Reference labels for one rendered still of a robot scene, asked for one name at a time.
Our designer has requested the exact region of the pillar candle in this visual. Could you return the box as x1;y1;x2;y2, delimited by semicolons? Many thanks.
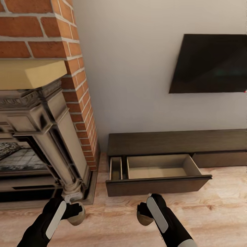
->
67;201;86;226
137;211;154;226

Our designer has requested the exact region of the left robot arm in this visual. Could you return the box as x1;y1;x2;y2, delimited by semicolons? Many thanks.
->
17;192;83;247

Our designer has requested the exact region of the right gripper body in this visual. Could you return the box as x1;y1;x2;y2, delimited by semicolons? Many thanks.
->
140;202;153;218

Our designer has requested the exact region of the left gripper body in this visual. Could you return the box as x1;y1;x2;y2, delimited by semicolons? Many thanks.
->
61;203;79;220

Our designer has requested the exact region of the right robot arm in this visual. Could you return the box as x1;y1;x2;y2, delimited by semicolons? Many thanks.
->
137;193;199;247

